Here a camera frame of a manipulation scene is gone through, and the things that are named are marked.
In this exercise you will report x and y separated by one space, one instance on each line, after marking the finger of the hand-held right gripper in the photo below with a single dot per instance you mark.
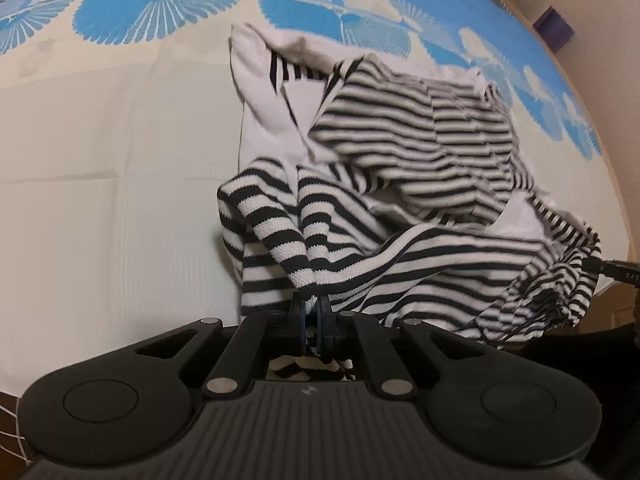
594 265

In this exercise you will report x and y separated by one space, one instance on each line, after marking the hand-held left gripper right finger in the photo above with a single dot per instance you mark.
325 327

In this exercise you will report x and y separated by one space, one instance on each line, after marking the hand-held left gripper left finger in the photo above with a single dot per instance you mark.
300 327

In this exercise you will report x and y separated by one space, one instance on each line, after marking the black white striped hooded top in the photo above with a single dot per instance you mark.
400 185

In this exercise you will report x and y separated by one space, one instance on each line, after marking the blue white printed bed sheet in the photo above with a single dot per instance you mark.
100 210

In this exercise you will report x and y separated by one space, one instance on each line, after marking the purple box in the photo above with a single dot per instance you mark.
552 25

